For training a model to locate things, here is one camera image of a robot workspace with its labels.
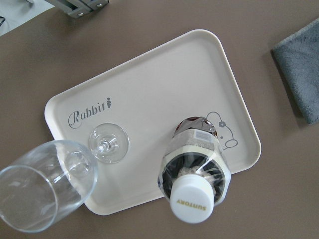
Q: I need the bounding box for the clear wine glass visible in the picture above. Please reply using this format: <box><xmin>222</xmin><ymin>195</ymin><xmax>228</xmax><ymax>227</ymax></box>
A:
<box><xmin>0</xmin><ymin>123</ymin><xmax>129</xmax><ymax>233</ymax></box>

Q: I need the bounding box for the grey folded cloth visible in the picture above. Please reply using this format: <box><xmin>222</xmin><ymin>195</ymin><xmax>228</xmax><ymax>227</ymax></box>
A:
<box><xmin>272</xmin><ymin>19</ymin><xmax>319</xmax><ymax>124</ymax></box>

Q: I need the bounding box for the aluminium frame post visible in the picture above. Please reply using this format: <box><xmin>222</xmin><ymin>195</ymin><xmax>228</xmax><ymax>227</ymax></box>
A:
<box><xmin>23</xmin><ymin>0</ymin><xmax>112</xmax><ymax>18</ymax></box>

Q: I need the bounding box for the tea bottle white cap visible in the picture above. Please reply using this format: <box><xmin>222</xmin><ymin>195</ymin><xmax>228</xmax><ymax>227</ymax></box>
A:
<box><xmin>158</xmin><ymin>117</ymin><xmax>231</xmax><ymax>224</ymax></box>

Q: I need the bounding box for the cream rabbit tray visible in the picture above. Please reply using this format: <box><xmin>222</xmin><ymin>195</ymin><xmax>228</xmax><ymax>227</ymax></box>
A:
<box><xmin>44</xmin><ymin>29</ymin><xmax>261</xmax><ymax>215</ymax></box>

